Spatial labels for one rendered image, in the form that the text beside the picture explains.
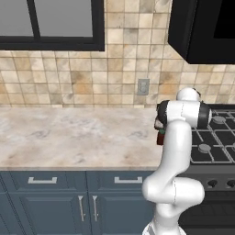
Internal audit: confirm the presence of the black gas stove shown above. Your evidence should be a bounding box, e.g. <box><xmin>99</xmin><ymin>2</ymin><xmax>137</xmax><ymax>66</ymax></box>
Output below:
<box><xmin>156</xmin><ymin>103</ymin><xmax>235</xmax><ymax>235</ymax></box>

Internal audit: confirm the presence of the black cabinet with glass doors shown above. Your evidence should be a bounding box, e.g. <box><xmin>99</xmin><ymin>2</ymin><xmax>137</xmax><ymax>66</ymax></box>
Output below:
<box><xmin>0</xmin><ymin>0</ymin><xmax>106</xmax><ymax>52</ymax></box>

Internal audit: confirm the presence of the red bottle with green cap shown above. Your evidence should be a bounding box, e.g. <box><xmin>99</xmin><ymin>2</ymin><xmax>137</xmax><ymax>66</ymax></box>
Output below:
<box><xmin>156</xmin><ymin>128</ymin><xmax>166</xmax><ymax>147</ymax></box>

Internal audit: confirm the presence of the blue drawer front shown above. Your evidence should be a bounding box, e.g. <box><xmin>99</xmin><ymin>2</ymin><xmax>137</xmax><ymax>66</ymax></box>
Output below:
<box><xmin>85</xmin><ymin>170</ymin><xmax>155</xmax><ymax>193</ymax></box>
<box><xmin>8</xmin><ymin>171</ymin><xmax>87</xmax><ymax>193</ymax></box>

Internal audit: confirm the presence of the blue cupboard door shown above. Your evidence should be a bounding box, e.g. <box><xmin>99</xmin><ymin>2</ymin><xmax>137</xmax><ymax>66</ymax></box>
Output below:
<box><xmin>8</xmin><ymin>192</ymin><xmax>92</xmax><ymax>235</ymax></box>
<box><xmin>88</xmin><ymin>191</ymin><xmax>158</xmax><ymax>235</ymax></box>
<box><xmin>0</xmin><ymin>171</ymin><xmax>24</xmax><ymax>235</ymax></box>

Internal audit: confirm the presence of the black range hood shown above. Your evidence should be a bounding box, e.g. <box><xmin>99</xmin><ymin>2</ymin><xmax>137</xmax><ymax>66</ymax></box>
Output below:
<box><xmin>167</xmin><ymin>0</ymin><xmax>235</xmax><ymax>65</ymax></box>

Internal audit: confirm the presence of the grey wall outlet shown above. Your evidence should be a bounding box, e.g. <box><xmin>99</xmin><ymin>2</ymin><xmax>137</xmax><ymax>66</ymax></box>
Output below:
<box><xmin>137</xmin><ymin>78</ymin><xmax>151</xmax><ymax>96</ymax></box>

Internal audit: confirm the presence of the silver drawer handle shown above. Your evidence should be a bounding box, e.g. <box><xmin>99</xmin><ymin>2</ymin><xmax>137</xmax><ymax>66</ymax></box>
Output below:
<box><xmin>114</xmin><ymin>175</ymin><xmax>143</xmax><ymax>185</ymax></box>
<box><xmin>28</xmin><ymin>176</ymin><xmax>58</xmax><ymax>185</ymax></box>

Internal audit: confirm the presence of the silver cupboard door handle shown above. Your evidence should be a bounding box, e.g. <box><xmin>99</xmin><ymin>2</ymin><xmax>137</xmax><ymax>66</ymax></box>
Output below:
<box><xmin>77</xmin><ymin>195</ymin><xmax>86</xmax><ymax>222</ymax></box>
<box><xmin>92</xmin><ymin>195</ymin><xmax>100</xmax><ymax>222</ymax></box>

